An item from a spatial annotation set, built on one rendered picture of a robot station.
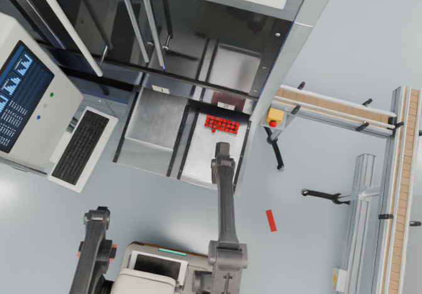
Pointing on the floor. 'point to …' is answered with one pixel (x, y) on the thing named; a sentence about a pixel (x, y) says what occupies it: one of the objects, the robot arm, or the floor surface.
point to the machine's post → (295, 40)
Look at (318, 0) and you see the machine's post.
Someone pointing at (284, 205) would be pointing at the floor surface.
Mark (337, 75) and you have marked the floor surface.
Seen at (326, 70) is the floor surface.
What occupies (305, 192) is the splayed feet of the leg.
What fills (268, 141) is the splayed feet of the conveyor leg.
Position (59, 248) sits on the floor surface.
